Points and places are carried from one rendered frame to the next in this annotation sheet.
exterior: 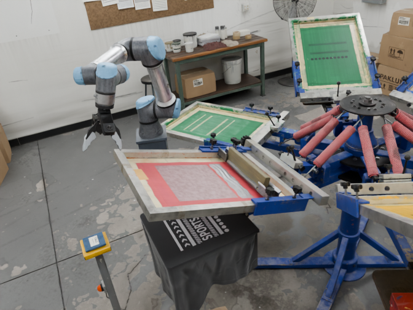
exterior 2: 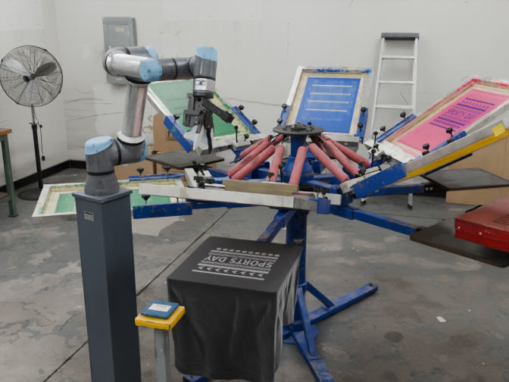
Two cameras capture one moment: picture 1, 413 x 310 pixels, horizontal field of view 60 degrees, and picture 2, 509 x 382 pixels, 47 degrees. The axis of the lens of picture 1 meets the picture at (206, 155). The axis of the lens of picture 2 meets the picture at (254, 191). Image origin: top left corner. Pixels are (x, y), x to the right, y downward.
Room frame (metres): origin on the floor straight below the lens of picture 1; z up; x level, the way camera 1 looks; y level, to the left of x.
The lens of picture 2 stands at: (-0.06, 1.80, 1.93)
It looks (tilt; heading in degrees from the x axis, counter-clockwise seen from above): 17 degrees down; 309
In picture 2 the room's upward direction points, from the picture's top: straight up
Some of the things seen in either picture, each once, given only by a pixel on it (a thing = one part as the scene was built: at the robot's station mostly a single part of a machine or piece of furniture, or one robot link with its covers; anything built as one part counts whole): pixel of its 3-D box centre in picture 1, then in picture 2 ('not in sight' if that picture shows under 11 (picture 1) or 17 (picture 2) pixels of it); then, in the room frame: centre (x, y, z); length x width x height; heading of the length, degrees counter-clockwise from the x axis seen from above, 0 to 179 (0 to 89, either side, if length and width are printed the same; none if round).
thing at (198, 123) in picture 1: (232, 117); (140, 181); (2.41, -0.22, 1.05); 1.08 x 0.61 x 0.23; 53
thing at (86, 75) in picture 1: (109, 60); (130, 65); (1.67, 0.40, 1.76); 0.49 x 0.11 x 0.12; 167
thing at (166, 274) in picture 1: (161, 268); (220, 333); (1.34, 0.30, 0.74); 0.45 x 0.03 x 0.43; 23
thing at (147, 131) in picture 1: (149, 125); (101, 180); (2.01, 0.33, 1.25); 0.15 x 0.15 x 0.10
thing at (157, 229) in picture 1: (196, 221); (238, 261); (1.43, 0.09, 0.95); 0.48 x 0.44 x 0.01; 113
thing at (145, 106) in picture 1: (147, 108); (101, 153); (2.01, 0.32, 1.37); 0.13 x 0.12 x 0.14; 77
